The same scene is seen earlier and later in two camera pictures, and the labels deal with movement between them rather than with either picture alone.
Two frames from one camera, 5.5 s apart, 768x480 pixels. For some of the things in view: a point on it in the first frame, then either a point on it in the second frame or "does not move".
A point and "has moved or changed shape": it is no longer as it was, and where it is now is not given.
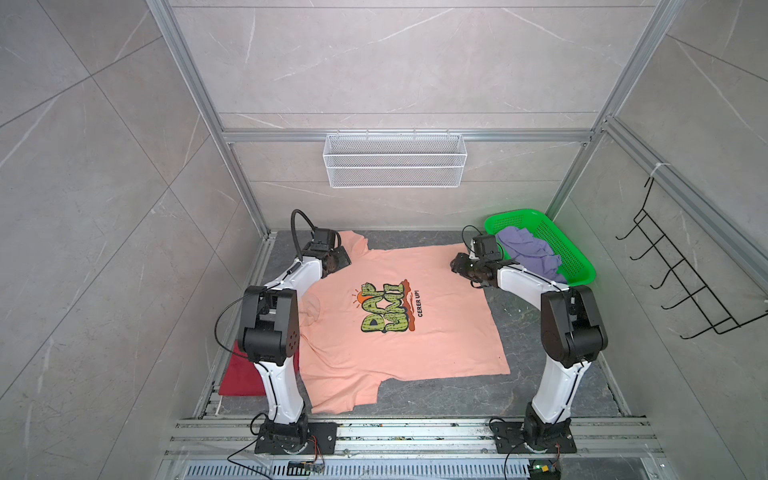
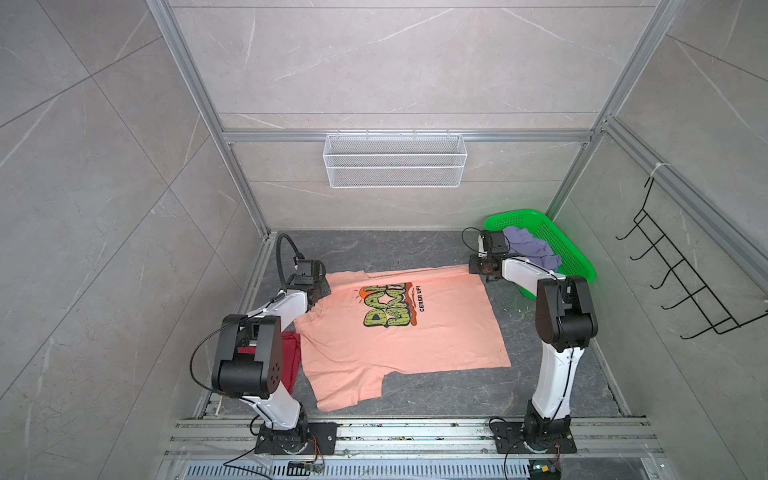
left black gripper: (342, 256) → (325, 289)
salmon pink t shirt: (392, 315) has moved or changed shape
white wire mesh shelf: (394, 160) does not move
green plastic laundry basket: (575, 269) does not move
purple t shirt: (532, 253) does not move
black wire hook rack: (715, 314) does not move
